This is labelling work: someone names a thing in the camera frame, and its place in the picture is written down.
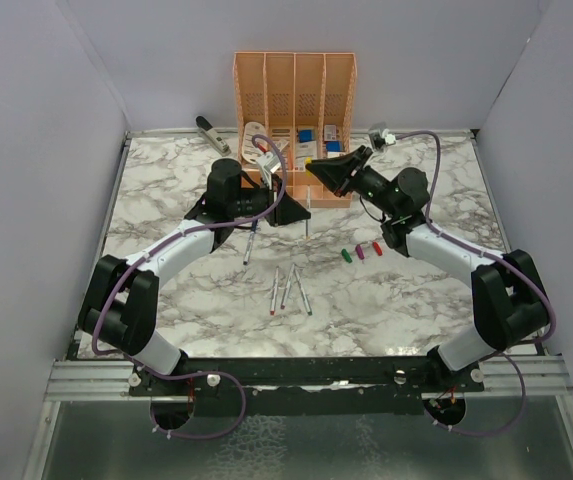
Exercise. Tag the red pen cap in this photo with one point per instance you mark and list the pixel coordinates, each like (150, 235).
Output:
(378, 250)

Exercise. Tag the green tipped white pen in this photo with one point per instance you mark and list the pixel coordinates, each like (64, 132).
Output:
(303, 293)

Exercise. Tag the white oval card pack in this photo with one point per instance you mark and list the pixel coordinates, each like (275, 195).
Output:
(252, 150)

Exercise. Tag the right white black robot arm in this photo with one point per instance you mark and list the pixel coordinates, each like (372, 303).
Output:
(509, 302)

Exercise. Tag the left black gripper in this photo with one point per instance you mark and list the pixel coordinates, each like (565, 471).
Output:
(286, 212)

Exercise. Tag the aluminium frame rail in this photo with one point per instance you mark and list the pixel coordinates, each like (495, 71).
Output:
(98, 380)

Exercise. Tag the large white box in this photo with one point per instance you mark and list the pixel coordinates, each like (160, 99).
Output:
(332, 155)

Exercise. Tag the green pen cap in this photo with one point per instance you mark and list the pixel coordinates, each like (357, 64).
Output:
(346, 255)

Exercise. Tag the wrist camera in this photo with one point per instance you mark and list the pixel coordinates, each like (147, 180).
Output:
(381, 137)
(268, 164)

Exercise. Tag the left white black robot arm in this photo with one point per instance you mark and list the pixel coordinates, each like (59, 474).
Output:
(120, 304)

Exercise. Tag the small white label box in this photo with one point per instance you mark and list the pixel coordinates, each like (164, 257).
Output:
(281, 144)

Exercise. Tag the black grey stapler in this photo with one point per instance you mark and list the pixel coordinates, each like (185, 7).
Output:
(212, 136)

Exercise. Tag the purple tipped white pen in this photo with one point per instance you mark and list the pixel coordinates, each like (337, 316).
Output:
(288, 286)

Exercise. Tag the blue stamp left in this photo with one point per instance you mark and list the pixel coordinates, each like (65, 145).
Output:
(305, 135)

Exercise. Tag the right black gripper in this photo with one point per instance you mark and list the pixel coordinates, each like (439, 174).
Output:
(336, 171)

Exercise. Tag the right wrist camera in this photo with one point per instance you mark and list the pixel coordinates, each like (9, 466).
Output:
(381, 137)

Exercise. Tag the red white small box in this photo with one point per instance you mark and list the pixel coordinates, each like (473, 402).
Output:
(330, 133)

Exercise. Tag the red tipped white pen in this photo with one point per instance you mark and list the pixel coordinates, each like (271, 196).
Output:
(274, 291)

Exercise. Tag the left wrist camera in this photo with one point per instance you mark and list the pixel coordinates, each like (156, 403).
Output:
(268, 164)

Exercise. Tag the orange plastic file organizer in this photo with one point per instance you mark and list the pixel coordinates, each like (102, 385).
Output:
(289, 91)

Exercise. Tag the purple pen cap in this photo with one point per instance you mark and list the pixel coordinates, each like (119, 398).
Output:
(360, 252)

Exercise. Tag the white paper packet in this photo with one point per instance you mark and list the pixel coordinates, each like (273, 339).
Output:
(303, 152)

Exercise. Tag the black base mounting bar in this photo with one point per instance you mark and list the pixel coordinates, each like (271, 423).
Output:
(306, 386)

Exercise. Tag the blue white pen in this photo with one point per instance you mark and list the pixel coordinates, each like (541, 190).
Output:
(249, 247)

